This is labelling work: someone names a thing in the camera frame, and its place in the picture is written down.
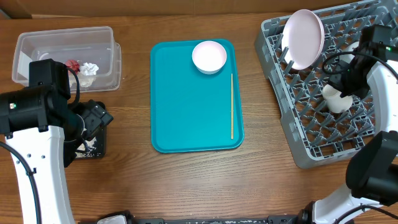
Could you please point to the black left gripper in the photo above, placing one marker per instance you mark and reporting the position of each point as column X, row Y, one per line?
column 96, row 114

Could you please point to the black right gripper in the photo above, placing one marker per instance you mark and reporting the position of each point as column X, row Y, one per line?
column 339, row 81

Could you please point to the grey-green bowl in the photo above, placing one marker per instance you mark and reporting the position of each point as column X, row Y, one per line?
column 348, row 57

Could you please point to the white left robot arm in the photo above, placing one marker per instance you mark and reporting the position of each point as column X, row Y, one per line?
column 43, row 132

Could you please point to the white tissue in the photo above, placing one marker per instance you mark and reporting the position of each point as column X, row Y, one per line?
column 87, row 74

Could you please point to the black food waste tray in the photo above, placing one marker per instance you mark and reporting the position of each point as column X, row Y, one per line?
column 92, row 149

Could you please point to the grey dishwasher rack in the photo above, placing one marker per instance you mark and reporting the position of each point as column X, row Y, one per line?
column 315, row 135

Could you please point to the pink saucer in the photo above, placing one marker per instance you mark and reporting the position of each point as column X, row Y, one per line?
column 209, row 57

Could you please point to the red snack wrapper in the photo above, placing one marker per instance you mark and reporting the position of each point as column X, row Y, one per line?
column 74, row 65

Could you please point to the wooden chopstick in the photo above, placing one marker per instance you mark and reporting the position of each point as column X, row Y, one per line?
column 232, row 107

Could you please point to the teal serving tray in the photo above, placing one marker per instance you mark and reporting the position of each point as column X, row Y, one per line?
column 191, row 111

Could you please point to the white cup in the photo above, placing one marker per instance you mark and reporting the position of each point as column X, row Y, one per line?
column 334, row 102

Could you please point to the large white plate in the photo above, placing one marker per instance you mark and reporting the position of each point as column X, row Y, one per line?
column 304, row 37

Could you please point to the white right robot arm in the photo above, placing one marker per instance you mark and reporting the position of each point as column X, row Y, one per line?
column 371, row 176

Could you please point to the clear plastic bin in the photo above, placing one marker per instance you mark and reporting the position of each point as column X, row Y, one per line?
column 89, row 44

